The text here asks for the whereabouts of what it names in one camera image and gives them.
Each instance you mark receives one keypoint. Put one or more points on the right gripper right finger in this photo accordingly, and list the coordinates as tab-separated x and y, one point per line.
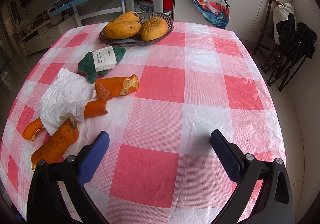
275	200

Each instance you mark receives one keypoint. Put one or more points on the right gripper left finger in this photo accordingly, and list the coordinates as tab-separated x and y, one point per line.
45	202

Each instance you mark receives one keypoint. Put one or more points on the long orange peel with stem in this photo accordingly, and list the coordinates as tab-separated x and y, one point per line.
53	149

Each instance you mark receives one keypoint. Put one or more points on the curled orange peel piece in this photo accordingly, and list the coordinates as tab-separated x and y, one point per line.
53	115

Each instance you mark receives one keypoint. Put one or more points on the white paper napkin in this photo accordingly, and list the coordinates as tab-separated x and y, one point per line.
70	87

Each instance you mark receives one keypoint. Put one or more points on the green plush toy with label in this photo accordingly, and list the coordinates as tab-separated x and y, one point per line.
100	62

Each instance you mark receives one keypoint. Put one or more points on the red white checkered tablecloth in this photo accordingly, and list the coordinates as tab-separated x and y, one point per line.
160	166

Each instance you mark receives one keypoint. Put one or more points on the black folding chair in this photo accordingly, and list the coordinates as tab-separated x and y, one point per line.
297	43

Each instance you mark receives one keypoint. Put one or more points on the cream tv stand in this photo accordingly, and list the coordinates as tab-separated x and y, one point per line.
44	36

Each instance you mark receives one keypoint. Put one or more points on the dark wicker fruit basket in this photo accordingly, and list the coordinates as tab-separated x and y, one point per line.
137	40

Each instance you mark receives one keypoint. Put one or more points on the pink kettlebell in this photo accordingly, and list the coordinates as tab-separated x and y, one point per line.
54	19

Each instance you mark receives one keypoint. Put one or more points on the left yellow mango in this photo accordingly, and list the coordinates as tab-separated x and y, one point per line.
118	30

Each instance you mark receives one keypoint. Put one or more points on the wooden chair with white bag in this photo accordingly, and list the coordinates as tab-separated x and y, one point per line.
279	12

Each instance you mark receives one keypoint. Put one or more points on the right round yellow mango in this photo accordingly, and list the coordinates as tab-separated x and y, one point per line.
153	28

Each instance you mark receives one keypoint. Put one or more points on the rear yellow mango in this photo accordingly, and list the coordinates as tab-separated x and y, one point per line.
129	16

